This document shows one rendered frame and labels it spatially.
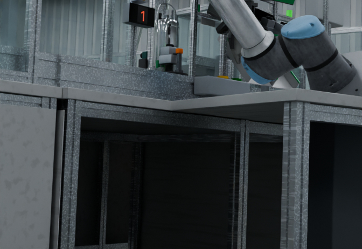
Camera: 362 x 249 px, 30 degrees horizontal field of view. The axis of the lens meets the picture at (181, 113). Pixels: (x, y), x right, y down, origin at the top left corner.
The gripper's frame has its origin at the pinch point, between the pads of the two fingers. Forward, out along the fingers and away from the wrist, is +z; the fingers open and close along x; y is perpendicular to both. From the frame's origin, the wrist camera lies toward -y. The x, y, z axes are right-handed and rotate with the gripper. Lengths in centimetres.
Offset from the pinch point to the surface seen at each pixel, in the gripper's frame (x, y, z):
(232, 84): -5.9, 3.7, 9.2
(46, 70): -74, -5, 13
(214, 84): -15.1, 3.7, 10.3
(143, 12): -17.7, -30.5, -17.9
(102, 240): 78, -167, 83
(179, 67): -12.8, -15.6, 2.8
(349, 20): 785, -432, -212
